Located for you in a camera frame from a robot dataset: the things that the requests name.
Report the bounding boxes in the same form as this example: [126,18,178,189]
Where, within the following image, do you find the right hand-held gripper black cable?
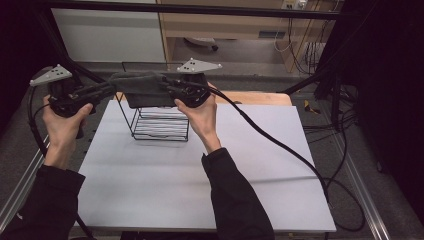
[166,78,366,233]

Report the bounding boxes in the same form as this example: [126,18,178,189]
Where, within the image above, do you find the white table board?
[73,99,338,233]

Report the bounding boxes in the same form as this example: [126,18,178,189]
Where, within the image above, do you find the black metal frame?
[33,0,354,126]

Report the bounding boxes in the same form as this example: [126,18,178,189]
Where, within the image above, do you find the person's right hand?
[173,82,223,155]

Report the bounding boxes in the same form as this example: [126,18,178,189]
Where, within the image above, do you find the office chair base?
[183,36,220,53]

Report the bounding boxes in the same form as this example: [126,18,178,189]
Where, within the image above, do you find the aluminium rail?
[0,133,51,231]
[328,126,392,240]

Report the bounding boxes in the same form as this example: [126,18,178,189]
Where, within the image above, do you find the black wire rack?
[114,61,191,143]

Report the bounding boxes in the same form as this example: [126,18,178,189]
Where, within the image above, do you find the person's left hand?
[42,94,94,168]

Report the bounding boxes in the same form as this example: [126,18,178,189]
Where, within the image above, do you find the light wooden desk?
[156,0,338,74]

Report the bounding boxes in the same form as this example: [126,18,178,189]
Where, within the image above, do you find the white power strip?
[280,0,308,11]

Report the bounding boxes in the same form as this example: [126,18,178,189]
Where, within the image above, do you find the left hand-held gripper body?
[29,63,98,119]

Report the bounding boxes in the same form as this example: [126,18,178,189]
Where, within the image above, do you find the hand-held gripper black cable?
[166,78,366,233]
[27,85,97,240]

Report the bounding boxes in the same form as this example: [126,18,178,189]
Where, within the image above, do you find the white cabinet panel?
[50,7,167,64]

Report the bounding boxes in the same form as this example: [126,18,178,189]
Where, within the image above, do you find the hanging background cables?
[273,0,344,76]

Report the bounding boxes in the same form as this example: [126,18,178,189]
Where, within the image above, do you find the bundle of black floor cables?
[301,84,359,188]

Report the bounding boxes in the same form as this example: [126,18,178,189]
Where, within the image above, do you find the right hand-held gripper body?
[169,57,224,109]

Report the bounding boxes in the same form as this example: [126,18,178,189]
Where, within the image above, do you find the left hand-held gripper black cable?
[27,85,97,240]

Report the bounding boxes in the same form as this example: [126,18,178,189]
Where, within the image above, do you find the dark grey towel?
[108,70,178,110]

